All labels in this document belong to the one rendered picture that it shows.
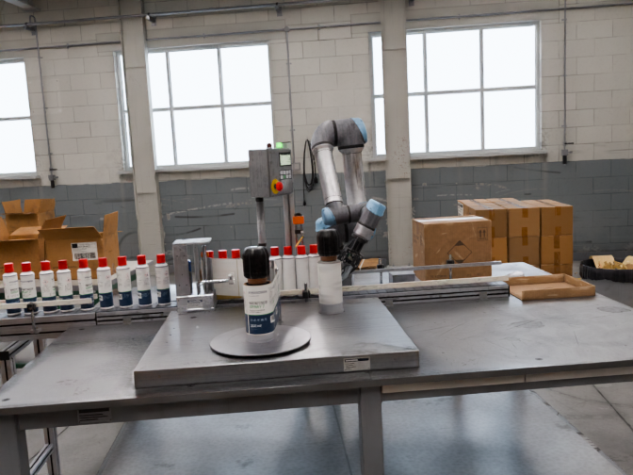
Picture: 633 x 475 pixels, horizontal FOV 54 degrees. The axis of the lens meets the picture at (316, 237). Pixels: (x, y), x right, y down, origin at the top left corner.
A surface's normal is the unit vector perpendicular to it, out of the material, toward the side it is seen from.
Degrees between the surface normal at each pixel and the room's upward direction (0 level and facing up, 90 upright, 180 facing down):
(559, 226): 90
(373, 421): 90
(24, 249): 90
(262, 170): 90
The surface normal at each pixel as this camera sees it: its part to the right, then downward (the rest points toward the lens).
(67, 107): -0.11, 0.14
